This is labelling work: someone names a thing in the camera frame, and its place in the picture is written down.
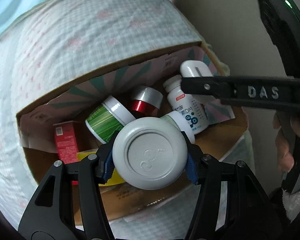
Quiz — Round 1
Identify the yellow tape roll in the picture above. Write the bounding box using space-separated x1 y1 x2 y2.
76 148 127 186

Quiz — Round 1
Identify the green label white bottle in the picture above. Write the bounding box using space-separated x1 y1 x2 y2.
85 96 136 144

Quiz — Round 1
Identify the large white pill bottle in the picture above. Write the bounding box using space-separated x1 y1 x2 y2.
163 75 209 135

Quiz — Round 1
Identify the cardboard box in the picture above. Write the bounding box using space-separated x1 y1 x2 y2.
16 41 248 220

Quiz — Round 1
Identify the person's right hand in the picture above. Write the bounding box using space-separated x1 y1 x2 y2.
272 112 300 173

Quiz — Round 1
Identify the white earbuds case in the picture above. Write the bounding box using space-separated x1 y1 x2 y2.
180 60 213 77

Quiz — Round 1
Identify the white fluffy sleeve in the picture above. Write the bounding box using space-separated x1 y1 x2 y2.
269 188 300 223

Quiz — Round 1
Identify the pale green white jar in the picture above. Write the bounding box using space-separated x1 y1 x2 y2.
160 111 195 144

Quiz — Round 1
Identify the red carton box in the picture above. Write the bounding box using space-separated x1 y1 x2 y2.
52 120 84 186

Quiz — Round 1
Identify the red jar silver lid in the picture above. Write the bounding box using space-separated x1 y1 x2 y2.
128 86 163 118

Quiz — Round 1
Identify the small white round jar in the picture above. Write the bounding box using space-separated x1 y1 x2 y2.
112 117 188 190

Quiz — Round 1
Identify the checkered quilt bedspread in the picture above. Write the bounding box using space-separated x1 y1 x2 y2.
0 0 203 228

